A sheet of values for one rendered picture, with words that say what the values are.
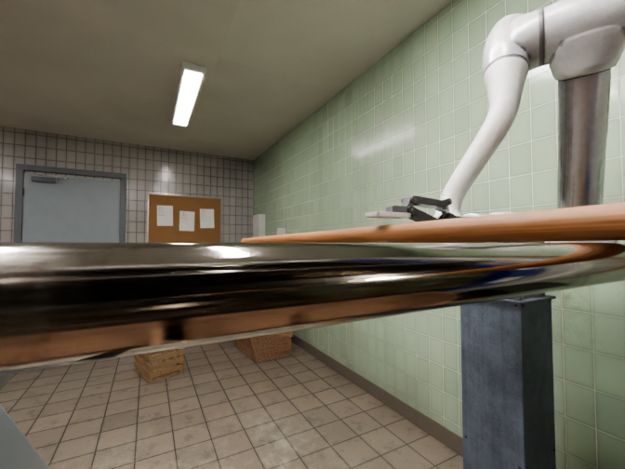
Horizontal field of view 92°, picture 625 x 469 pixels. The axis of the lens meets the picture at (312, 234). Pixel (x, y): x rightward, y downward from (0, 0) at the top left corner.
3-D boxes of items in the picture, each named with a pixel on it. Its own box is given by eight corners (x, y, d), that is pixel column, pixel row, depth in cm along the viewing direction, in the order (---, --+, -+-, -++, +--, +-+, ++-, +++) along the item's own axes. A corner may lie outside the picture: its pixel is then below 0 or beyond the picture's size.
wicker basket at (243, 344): (249, 365, 295) (249, 336, 296) (229, 348, 342) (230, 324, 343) (292, 355, 323) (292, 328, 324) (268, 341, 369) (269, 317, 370)
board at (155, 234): (221, 244, 480) (221, 197, 483) (146, 244, 431) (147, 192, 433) (220, 244, 482) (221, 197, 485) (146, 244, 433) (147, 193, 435)
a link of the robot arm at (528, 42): (478, 59, 78) (544, 37, 70) (480, 12, 84) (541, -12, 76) (485, 96, 88) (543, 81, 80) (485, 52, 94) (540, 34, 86)
